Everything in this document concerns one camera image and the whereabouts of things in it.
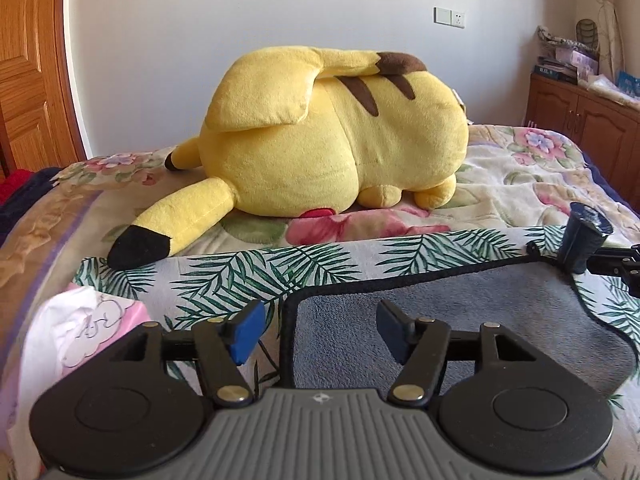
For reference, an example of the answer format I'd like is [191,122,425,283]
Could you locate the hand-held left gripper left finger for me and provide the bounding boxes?
[107,300,267,408]

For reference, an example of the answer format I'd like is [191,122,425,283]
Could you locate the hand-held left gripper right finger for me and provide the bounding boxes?
[376,300,539,406]

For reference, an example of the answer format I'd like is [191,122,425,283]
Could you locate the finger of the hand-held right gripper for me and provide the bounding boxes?
[620,266,640,297]
[557,202,640,275]

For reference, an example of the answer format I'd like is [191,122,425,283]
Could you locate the grey towel with black edge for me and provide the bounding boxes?
[280,252,640,403]

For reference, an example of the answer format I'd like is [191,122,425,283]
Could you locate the palm leaf print cloth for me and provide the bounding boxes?
[72,227,640,401]

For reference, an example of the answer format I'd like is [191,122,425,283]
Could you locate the floral blanket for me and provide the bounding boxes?
[0,124,640,480]

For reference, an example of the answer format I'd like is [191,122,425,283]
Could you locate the wooden cabinet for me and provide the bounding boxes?
[526,72,640,177]

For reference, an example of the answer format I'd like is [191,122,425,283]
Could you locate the white plastic bags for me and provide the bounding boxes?
[579,73,640,109]

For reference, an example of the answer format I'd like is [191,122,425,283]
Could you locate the light blue box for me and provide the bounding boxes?
[617,70,640,99]

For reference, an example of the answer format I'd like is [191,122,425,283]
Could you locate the dark blue box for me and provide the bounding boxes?
[534,62,579,85]

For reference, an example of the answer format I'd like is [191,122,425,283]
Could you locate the pink and white cloth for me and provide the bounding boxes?
[20,282,151,388]

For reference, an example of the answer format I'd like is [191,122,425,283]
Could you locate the clutter on cabinet top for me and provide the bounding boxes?
[537,25,601,77]

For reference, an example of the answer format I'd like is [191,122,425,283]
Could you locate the yellow plush toy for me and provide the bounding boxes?
[106,46,471,271]

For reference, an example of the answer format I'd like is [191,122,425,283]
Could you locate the patterned curtain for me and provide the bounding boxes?
[574,0,627,81]

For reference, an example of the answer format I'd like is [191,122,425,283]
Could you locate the dark navy cloth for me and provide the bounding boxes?
[0,167,62,242]

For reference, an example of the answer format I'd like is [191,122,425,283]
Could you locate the red cloth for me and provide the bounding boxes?
[0,169,34,207]

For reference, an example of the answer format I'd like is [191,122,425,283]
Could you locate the wooden door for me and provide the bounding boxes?
[0,0,90,177]

